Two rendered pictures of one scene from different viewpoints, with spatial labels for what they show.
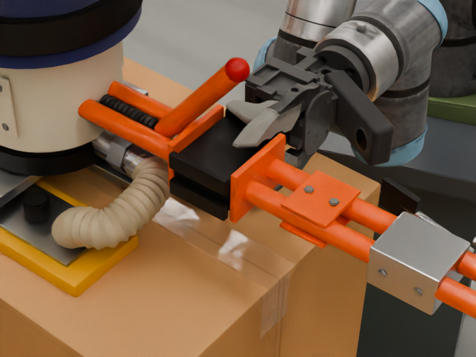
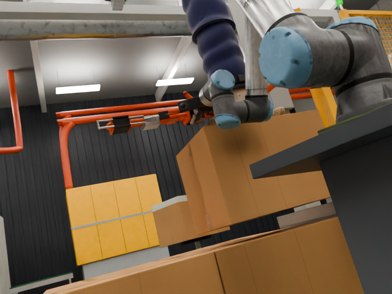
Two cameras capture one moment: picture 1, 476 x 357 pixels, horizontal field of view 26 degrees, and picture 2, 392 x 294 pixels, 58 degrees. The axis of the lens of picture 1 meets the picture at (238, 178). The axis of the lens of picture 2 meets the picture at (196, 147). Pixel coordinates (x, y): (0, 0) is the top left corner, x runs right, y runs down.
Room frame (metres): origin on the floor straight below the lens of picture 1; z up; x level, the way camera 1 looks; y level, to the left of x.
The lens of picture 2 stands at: (1.52, -1.40, 0.59)
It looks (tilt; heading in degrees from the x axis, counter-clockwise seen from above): 14 degrees up; 118
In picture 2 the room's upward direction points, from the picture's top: 15 degrees counter-clockwise
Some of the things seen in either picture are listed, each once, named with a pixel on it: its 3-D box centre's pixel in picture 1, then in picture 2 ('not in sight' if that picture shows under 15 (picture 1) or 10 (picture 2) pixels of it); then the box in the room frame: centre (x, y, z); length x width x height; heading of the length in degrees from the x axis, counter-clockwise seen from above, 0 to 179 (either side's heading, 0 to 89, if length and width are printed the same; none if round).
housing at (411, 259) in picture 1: (417, 262); (150, 122); (0.66, -0.16, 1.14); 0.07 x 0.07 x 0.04; 53
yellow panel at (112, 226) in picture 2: not in sight; (120, 233); (-4.81, 5.36, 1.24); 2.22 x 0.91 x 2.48; 51
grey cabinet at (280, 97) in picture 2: not in sight; (278, 93); (0.83, 1.57, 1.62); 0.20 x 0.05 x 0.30; 52
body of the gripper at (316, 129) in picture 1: (304, 97); (205, 103); (0.90, -0.07, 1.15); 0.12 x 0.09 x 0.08; 143
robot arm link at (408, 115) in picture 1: (382, 110); (228, 111); (1.04, -0.18, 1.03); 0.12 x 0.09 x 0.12; 52
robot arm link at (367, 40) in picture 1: (352, 64); (210, 94); (0.96, -0.13, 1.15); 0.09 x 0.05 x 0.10; 53
